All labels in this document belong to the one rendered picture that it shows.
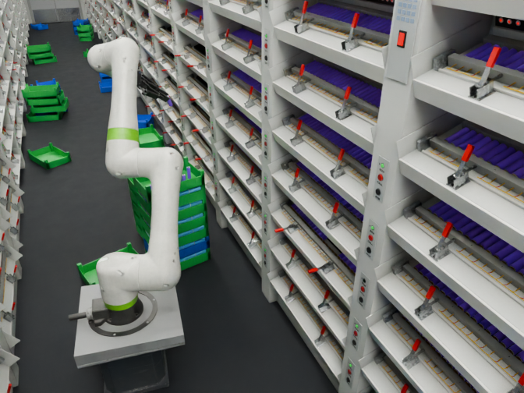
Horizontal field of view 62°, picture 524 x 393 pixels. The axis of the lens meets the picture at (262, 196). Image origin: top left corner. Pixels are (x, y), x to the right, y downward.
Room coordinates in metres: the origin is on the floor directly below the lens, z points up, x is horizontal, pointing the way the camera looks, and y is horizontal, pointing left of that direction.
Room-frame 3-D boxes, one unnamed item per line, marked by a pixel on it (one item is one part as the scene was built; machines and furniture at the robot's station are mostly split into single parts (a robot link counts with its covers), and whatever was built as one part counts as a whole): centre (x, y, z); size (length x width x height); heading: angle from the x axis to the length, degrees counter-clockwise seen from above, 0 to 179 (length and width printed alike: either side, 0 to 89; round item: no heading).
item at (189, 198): (1.92, 0.47, 0.44); 0.30 x 0.20 x 0.08; 124
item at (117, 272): (1.21, 0.51, 0.49); 0.16 x 0.13 x 0.19; 92
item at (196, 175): (1.92, 0.47, 0.52); 0.30 x 0.20 x 0.08; 124
